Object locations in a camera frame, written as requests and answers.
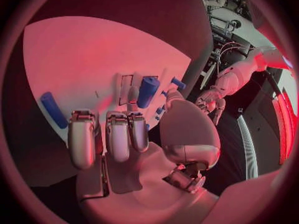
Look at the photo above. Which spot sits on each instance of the thick blue cylinder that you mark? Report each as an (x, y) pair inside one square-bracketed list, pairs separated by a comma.
[(147, 91)]

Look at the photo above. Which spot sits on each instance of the workshop desk with equipment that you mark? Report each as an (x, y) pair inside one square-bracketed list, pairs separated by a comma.
[(224, 13)]

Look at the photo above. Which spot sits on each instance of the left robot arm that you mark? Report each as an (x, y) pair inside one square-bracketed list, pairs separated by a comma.
[(233, 78)]

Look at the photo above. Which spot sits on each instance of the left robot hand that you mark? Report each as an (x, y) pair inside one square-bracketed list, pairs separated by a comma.
[(209, 99)]

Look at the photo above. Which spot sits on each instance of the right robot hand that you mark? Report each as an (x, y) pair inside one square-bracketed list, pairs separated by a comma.
[(144, 181)]

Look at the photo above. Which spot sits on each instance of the small blue plug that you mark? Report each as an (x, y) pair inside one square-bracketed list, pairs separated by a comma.
[(157, 117)]

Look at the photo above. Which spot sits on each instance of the long blue cylinder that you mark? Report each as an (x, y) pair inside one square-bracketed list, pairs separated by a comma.
[(53, 109)]

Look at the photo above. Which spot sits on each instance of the glowing light bar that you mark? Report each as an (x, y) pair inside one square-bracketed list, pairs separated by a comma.
[(286, 130)]

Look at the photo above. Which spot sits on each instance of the white task board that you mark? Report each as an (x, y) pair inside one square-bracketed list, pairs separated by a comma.
[(93, 59)]

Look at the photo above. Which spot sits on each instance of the small blue peg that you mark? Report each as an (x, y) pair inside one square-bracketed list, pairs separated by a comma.
[(160, 109), (165, 93)]

